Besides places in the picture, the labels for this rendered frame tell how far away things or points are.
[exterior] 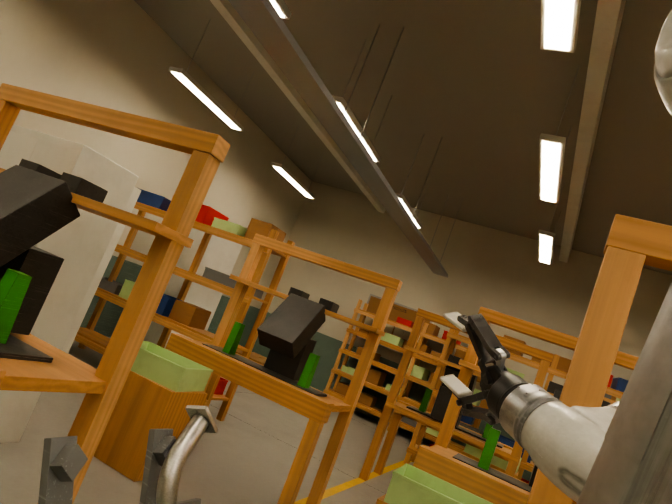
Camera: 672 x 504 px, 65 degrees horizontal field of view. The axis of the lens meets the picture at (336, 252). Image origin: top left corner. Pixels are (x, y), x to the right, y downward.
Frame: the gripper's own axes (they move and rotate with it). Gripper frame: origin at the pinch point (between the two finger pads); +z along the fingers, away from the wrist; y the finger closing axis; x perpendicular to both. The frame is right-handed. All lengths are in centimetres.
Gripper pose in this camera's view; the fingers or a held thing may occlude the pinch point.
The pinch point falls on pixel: (451, 348)
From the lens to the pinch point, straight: 106.8
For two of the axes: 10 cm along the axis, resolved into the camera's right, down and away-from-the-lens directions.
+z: -3.4, -2.9, 8.9
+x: -9.4, 1.2, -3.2
